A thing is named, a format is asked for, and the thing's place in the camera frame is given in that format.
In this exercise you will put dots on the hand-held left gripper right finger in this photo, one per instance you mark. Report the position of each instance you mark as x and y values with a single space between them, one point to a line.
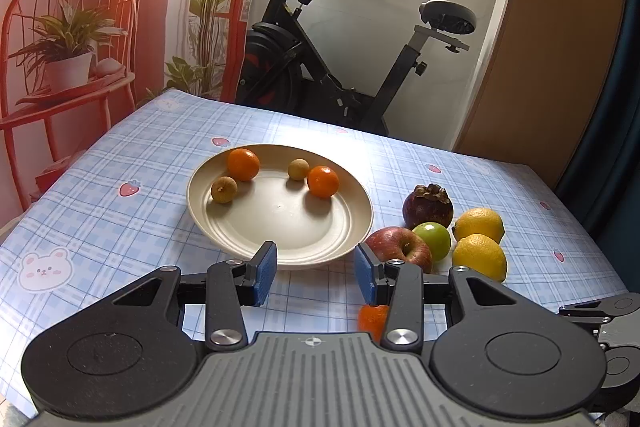
365 276

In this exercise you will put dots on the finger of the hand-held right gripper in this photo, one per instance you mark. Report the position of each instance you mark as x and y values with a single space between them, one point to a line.
615 308

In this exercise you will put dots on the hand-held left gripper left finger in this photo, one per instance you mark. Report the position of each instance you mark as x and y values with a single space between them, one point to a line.
265 273

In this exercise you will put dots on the red apple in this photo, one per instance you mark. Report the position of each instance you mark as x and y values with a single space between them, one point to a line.
395 244

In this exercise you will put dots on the small orange tangerine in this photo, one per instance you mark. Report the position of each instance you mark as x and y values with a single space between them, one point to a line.
244 164
372 319
323 182

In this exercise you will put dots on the cream round plate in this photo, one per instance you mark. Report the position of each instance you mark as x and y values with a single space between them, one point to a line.
280 219

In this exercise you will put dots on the small green apple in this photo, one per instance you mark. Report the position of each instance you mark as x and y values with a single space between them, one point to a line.
433 239

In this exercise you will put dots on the dark purple mangosteen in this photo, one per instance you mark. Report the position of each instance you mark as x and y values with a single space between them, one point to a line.
427 209

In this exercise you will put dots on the brown longan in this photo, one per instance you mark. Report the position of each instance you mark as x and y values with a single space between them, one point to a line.
298 169
223 190

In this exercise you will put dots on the yellow lemon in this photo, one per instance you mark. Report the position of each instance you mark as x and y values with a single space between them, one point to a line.
479 224
480 257

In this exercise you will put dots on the dark blue curtain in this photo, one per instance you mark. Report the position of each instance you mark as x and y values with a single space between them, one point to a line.
612 132

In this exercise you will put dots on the blue plaid tablecloth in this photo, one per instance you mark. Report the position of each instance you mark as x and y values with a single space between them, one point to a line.
125 157

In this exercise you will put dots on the black exercise bike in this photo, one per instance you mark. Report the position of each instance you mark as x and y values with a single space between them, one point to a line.
285 67

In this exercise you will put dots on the wooden cabinet panel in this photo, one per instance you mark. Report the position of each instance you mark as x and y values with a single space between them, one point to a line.
545 47

